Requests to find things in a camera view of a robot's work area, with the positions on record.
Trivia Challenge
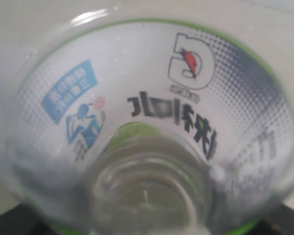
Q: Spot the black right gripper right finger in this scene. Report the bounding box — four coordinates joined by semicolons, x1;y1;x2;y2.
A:
252;205;294;235

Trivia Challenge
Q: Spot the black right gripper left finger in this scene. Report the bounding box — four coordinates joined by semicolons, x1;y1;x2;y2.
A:
0;204;49;235

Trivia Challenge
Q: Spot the clear plastic drink bottle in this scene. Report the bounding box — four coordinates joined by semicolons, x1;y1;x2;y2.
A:
0;9;294;235

